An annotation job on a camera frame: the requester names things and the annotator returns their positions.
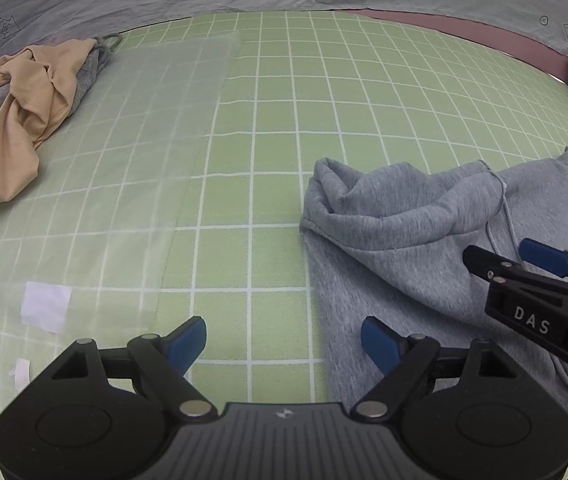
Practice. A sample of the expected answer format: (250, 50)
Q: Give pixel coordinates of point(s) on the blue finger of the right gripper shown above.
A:
(546, 257)

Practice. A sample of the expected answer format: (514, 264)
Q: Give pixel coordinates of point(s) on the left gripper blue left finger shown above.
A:
(160, 364)

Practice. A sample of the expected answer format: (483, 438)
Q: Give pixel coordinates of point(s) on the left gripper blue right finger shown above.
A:
(405, 362)

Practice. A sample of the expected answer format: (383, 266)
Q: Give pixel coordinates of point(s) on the grey sweatpants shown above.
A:
(390, 243)

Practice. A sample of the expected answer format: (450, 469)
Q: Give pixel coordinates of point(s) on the green grid cutting mat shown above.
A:
(176, 189)

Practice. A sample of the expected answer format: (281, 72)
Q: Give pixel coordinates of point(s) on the beige crumpled garment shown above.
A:
(41, 82)

